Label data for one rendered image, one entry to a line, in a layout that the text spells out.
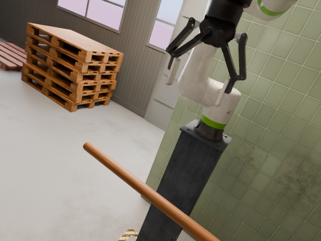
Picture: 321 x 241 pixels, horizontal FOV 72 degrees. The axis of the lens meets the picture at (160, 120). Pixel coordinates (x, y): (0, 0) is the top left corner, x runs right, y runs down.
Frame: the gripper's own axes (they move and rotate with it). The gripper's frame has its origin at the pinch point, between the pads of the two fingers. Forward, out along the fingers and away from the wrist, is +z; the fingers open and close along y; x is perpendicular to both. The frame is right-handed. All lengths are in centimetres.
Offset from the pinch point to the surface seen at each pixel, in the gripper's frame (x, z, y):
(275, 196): -113, 65, -52
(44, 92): -182, 127, 282
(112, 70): -255, 67, 220
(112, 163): 5.1, 27.6, 13.3
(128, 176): 5.8, 27.8, 6.6
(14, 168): -58, 141, 150
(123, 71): -288, 68, 220
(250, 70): -114, -8, 1
